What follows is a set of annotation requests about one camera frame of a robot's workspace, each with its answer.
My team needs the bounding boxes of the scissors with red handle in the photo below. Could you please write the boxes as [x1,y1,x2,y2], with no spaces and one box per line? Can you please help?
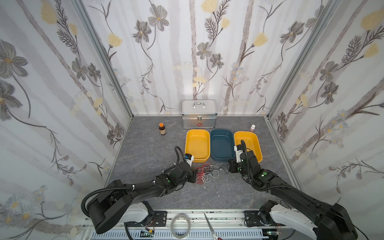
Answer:
[204,214,223,240]

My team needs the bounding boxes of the red cable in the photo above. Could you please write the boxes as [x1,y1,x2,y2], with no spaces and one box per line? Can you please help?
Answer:
[195,163,212,184]

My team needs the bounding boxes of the teal plastic bin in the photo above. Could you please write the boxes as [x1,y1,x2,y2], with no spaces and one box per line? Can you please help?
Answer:
[211,129,236,162]

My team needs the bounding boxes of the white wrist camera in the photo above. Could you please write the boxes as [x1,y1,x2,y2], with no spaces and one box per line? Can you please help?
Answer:
[234,145,244,163]
[184,153,195,167]

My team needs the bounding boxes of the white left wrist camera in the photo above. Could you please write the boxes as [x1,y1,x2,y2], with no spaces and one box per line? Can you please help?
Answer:
[184,153,195,167]

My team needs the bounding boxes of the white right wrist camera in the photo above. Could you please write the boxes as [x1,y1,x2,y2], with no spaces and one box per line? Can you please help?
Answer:
[234,145,244,163]

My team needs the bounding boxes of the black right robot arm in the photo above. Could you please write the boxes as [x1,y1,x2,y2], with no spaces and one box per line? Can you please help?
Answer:
[230,140,358,240]

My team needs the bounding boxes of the left yellow plastic bin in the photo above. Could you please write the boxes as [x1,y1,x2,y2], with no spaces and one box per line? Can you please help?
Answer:
[185,129,211,163]

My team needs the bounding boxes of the aluminium front rail frame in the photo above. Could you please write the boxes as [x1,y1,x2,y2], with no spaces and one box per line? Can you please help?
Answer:
[80,206,317,240]

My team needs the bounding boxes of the black cable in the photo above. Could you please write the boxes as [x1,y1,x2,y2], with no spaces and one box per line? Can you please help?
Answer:
[206,161,232,175]

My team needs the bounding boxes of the right yellow plastic bin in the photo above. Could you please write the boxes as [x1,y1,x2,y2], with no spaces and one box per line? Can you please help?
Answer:
[234,131,263,163]

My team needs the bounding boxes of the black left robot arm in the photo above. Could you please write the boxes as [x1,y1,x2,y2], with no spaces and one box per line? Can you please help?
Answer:
[81,146,197,234]

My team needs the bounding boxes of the silver first aid case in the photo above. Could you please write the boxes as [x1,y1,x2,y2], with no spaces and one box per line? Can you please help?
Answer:
[182,99,218,129]

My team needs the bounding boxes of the roll of clear tape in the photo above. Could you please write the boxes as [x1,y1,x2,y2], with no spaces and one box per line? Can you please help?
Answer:
[170,214,191,240]

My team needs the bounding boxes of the yellow plastic bin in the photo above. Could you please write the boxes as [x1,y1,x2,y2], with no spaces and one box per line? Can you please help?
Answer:
[234,131,263,163]
[185,129,211,163]

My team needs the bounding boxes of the brown bottle orange cap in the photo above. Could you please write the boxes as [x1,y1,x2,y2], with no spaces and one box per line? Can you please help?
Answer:
[159,123,167,135]

